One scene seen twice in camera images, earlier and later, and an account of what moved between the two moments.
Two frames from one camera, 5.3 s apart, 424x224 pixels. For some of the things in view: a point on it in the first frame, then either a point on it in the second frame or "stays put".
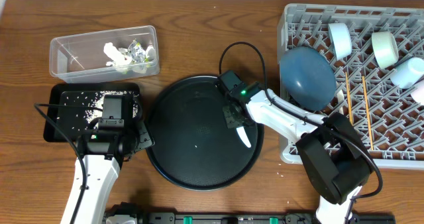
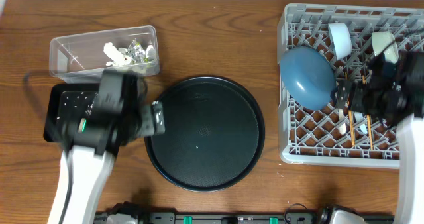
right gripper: [230, 121] to [359, 91]
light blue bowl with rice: [340, 37] stays put
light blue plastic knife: [243, 136] to [358, 116]
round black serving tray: [194, 148] stays put
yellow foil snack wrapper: [136, 52] stays put
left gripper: [148, 142] to [154, 125]
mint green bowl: [385, 48] stays put
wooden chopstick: [370, 135] stays put
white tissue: [150, 53] stays put
